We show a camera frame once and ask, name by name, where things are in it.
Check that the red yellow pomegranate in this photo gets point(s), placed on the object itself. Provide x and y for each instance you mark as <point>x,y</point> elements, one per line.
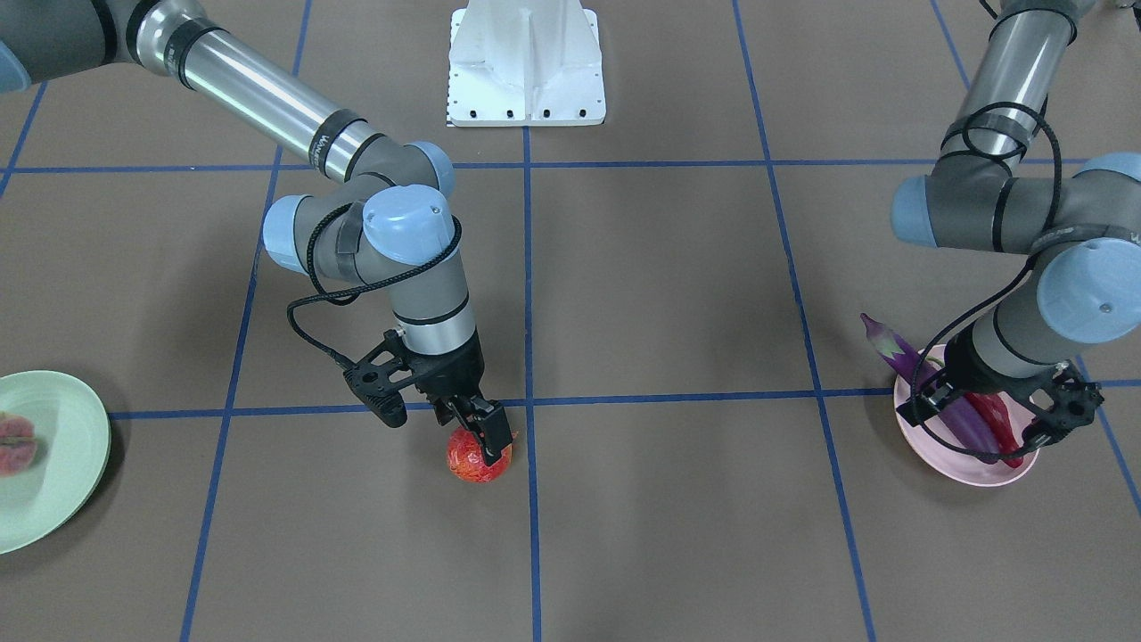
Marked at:
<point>464,459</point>

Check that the green plate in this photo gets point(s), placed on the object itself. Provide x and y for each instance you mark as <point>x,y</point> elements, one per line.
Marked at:
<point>71,429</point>

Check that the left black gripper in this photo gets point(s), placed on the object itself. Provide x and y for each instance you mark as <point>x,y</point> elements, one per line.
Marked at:
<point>983,381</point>

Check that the pink plate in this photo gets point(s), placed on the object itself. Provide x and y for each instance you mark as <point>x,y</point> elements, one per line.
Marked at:
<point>959,467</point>

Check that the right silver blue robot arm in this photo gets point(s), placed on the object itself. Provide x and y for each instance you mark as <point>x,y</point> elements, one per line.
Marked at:
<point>388,226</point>

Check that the white camera mast column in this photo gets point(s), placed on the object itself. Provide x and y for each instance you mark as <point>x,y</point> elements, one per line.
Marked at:
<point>515,64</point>

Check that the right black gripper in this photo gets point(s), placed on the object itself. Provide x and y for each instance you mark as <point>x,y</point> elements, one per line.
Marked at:
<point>456,368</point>

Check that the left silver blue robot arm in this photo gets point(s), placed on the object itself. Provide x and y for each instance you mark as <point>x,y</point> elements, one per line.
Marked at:
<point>1079,283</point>

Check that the yellow pink peach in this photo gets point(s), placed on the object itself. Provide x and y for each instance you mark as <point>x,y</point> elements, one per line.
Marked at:
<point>18,444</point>

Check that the red chili pepper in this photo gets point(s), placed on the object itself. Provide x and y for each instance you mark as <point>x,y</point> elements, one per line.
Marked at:
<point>994,413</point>

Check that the purple eggplant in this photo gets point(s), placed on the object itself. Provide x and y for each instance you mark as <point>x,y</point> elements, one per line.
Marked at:
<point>968,427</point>

